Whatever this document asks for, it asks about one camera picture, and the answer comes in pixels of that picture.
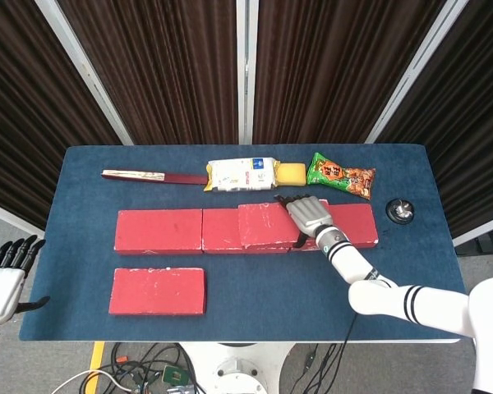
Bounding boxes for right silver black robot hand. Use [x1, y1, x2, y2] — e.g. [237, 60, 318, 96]
[274, 193, 340, 250]

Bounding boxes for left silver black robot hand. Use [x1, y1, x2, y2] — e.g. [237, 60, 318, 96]
[0, 234, 51, 325]

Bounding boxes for red brick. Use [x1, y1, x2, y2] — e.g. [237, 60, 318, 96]
[113, 208, 204, 255]
[108, 267, 207, 316]
[237, 199, 332, 250]
[200, 208, 291, 254]
[302, 203, 380, 250]

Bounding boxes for yellow sponge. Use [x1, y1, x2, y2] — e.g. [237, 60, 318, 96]
[277, 162, 307, 186]

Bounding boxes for green orange snack bag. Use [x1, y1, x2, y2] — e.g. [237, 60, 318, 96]
[306, 152, 376, 201]

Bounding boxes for white plastic wrapped packet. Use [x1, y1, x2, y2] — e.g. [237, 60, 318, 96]
[203, 157, 281, 193]

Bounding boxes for black silver call bell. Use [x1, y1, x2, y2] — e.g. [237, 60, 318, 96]
[385, 197, 416, 224]

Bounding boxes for blue felt table cover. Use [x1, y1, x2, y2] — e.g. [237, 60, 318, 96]
[18, 143, 468, 342]

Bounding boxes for yellow floor tape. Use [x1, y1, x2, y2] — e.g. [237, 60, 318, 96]
[84, 342, 107, 394]

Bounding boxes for dark red folded fan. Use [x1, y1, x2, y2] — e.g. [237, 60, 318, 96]
[101, 169, 209, 186]

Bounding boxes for brown pleated divider panel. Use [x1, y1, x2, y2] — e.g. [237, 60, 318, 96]
[35, 0, 247, 145]
[0, 0, 133, 241]
[365, 0, 493, 247]
[246, 0, 472, 144]

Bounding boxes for green circuit board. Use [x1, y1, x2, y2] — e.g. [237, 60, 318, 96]
[162, 364, 190, 387]

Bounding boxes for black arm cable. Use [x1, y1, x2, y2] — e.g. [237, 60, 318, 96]
[311, 314, 358, 394]

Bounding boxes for white cable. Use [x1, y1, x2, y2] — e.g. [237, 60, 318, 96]
[51, 369, 132, 394]

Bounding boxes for black cable tangle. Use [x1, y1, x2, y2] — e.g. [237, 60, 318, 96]
[106, 342, 200, 394]

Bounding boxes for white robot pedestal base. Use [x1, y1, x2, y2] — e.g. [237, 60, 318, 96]
[176, 342, 295, 394]

